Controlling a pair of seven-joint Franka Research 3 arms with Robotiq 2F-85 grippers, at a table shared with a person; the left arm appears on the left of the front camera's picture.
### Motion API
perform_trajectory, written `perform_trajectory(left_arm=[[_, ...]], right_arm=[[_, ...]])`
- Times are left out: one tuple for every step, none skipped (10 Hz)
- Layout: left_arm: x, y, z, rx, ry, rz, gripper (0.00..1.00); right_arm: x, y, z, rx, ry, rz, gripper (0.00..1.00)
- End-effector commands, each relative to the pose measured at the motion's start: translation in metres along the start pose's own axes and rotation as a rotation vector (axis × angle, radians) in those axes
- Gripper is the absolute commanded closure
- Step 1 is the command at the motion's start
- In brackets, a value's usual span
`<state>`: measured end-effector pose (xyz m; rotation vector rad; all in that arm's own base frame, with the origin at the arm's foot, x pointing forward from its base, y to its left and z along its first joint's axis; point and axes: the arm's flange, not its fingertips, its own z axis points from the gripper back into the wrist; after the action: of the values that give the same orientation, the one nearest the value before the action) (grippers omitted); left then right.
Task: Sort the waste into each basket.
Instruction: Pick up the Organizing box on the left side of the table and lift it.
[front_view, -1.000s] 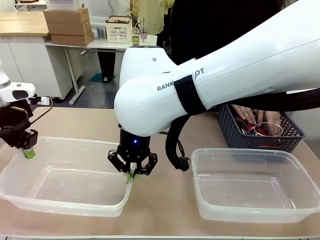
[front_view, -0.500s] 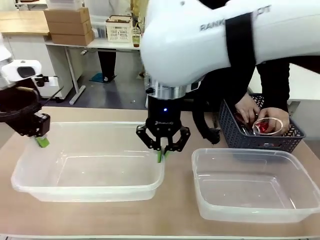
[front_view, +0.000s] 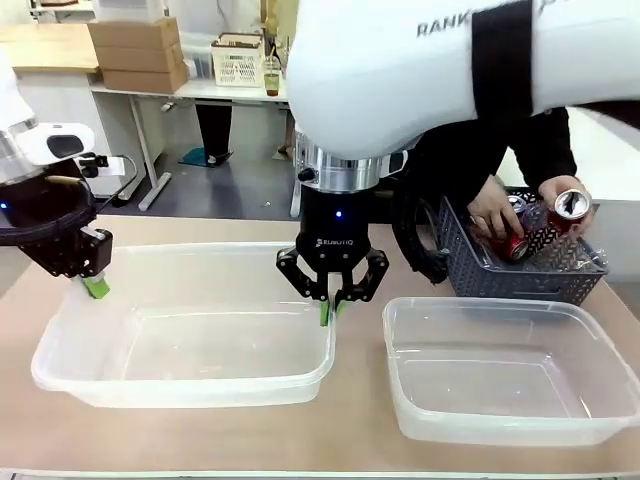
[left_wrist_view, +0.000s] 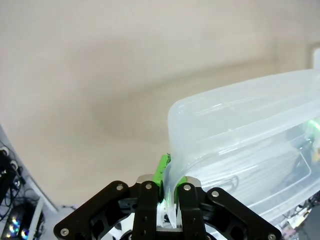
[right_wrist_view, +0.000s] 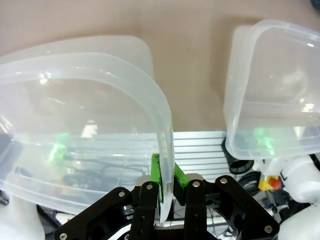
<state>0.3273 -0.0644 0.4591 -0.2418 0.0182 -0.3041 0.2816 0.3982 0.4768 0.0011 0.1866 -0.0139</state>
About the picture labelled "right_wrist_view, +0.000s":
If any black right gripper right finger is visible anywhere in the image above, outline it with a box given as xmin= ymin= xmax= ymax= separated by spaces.
xmin=172 ymin=162 xmax=280 ymax=240

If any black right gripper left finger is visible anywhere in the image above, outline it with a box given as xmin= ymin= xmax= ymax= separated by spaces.
xmin=53 ymin=153 xmax=164 ymax=240

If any large clear plastic bin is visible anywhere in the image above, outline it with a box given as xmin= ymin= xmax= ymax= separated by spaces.
xmin=0 ymin=34 xmax=175 ymax=223

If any aluminium table edge profile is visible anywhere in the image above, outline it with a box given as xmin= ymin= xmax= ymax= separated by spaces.
xmin=172 ymin=129 xmax=229 ymax=173

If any black mesh cylinder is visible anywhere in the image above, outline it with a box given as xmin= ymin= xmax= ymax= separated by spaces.
xmin=228 ymin=158 xmax=255 ymax=175

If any red emergency stop button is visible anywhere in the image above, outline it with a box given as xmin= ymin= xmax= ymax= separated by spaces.
xmin=258 ymin=174 xmax=282 ymax=191

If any small clear plastic container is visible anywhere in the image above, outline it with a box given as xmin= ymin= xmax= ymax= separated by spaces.
xmin=223 ymin=18 xmax=320 ymax=160

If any black floor cable bundle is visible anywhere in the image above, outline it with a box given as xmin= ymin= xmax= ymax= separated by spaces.
xmin=61 ymin=159 xmax=151 ymax=192

